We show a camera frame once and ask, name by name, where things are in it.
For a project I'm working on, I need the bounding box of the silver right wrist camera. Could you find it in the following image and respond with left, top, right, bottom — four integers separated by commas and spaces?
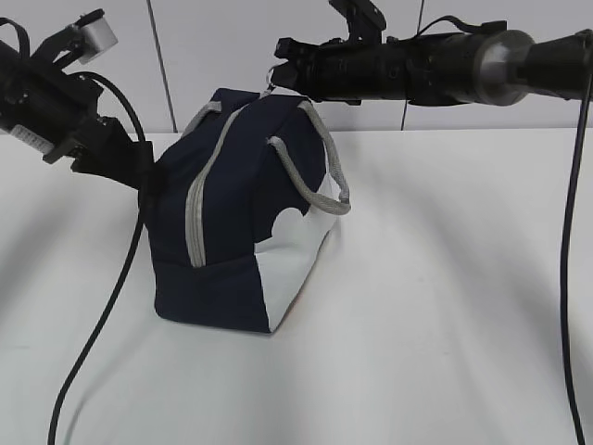
328, 0, 386, 45

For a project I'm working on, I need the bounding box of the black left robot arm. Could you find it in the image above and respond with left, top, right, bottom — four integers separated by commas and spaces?
1, 43, 167, 196

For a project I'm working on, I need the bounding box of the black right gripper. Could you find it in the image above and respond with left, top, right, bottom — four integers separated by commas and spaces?
271, 37, 408, 103

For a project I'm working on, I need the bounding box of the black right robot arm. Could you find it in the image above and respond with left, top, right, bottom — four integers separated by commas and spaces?
271, 22, 592, 107

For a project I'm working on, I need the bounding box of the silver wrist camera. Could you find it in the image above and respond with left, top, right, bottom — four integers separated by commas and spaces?
74, 8, 118, 65
328, 0, 386, 45

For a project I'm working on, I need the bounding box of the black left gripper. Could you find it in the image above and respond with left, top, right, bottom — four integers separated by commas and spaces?
27, 69, 169, 195

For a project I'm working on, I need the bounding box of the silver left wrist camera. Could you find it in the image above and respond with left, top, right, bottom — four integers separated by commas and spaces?
74, 8, 118, 65

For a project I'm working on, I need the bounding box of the navy blue lunch bag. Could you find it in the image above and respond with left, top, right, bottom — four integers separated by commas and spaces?
145, 88, 351, 334

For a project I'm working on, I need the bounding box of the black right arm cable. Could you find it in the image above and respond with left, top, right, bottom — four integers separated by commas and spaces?
416, 16, 593, 445

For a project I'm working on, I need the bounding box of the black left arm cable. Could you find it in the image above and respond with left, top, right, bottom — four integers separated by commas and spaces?
47, 71, 154, 445

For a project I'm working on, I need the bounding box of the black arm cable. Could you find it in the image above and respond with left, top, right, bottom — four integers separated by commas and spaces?
47, 71, 154, 445
416, 16, 593, 445

